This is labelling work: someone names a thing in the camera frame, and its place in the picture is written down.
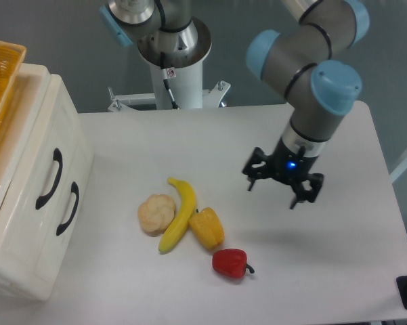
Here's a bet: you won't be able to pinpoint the white top drawer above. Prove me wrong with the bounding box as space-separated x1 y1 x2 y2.
0 74 93 268

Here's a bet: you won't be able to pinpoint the black cable on pedestal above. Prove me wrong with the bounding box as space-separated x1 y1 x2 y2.
159 51 180 110

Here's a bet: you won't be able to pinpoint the yellow bell pepper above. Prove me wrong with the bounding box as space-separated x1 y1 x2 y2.
189 207 225 251

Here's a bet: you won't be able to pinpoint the yellow banana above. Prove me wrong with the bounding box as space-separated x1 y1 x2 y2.
158 177 196 254

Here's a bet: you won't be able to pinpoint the round beige bread roll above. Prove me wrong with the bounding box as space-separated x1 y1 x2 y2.
137 194 176 233

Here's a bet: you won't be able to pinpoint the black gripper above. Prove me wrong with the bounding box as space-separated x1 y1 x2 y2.
242 135 324 209

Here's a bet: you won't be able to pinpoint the white lower drawer black handle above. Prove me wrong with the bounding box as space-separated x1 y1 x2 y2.
6 175 95 301

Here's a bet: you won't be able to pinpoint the white drawer cabinet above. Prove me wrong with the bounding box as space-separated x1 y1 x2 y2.
0 64 93 300

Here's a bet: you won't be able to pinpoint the red bell pepper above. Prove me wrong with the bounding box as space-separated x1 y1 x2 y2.
212 248 255 279

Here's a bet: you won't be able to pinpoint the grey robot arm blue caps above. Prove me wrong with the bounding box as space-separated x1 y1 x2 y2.
100 1 370 203

